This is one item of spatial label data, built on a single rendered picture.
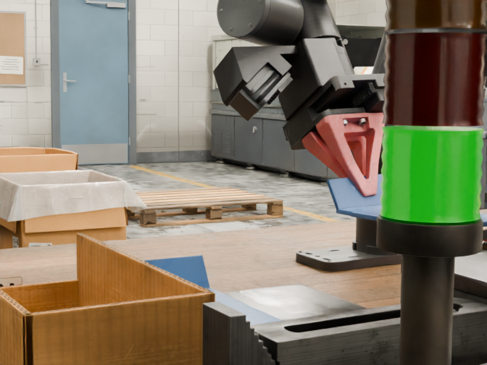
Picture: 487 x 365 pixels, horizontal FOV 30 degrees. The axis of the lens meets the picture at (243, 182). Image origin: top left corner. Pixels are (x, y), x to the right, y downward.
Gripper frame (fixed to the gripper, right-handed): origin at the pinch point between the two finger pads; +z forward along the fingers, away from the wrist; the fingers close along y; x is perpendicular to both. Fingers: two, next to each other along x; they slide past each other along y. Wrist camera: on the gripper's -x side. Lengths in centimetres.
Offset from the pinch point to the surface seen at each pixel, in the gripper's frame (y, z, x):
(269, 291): -3.8, 6.9, -10.8
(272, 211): -518, -184, 338
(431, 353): 34.7, 19.9, -28.9
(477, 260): 18.6, 12.9, -8.7
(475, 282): 22.1, 15.0, -13.1
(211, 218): -521, -186, 284
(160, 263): -5.6, 2.5, -19.3
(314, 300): -0.1, 9.3, -9.3
